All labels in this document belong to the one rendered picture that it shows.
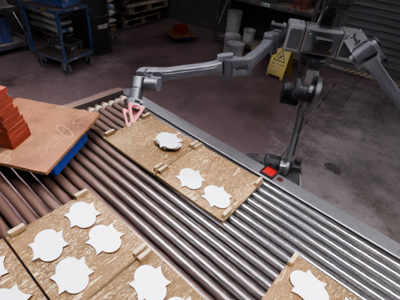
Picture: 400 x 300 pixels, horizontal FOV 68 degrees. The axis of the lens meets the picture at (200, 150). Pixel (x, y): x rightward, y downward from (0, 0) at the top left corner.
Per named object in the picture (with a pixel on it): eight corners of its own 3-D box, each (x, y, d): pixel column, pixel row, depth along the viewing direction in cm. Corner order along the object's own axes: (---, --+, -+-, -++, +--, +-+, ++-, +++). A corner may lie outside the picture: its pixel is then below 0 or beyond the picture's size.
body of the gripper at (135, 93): (138, 110, 132) (141, 94, 133) (144, 105, 122) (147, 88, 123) (123, 106, 129) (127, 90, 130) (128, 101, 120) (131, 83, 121)
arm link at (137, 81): (136, 78, 131) (130, 72, 126) (150, 79, 129) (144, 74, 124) (133, 93, 130) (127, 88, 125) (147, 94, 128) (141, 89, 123)
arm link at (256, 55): (248, 82, 133) (249, 59, 127) (220, 78, 139) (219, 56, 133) (279, 50, 163) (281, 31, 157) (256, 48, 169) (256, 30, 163)
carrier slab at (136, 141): (150, 116, 188) (150, 115, 187) (199, 146, 169) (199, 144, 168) (103, 139, 166) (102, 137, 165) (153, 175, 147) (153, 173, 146)
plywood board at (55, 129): (18, 100, 170) (17, 97, 169) (100, 116, 165) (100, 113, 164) (-59, 152, 131) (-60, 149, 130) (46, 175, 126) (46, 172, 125)
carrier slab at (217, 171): (200, 146, 169) (200, 144, 168) (262, 183, 150) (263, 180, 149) (155, 176, 146) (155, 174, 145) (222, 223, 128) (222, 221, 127)
